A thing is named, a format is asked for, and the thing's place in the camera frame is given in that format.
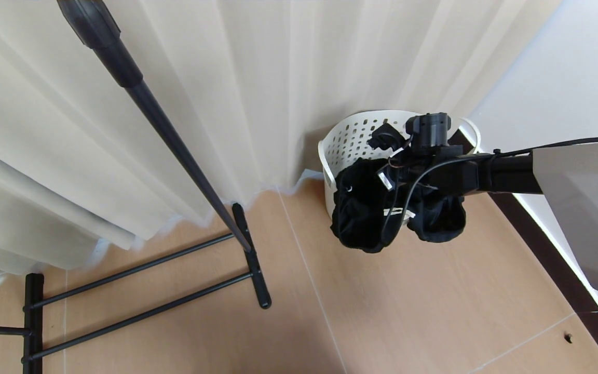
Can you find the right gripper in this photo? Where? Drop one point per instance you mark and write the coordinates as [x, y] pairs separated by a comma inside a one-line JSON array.
[[400, 176]]

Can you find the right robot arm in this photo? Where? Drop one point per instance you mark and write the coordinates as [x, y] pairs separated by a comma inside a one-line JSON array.
[[579, 208]]

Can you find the heap of clothes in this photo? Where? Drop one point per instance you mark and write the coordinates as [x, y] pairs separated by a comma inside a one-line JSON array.
[[361, 218]]

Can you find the white laundry basket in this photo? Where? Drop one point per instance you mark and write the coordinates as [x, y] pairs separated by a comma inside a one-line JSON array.
[[351, 140]]

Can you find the black clothes rack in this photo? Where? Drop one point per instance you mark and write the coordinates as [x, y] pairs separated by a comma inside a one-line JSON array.
[[174, 140]]

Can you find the white curtain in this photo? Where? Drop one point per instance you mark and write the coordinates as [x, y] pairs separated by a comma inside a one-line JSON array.
[[278, 78]]

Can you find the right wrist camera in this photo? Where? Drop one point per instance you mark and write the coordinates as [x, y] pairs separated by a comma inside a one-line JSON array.
[[386, 136]]

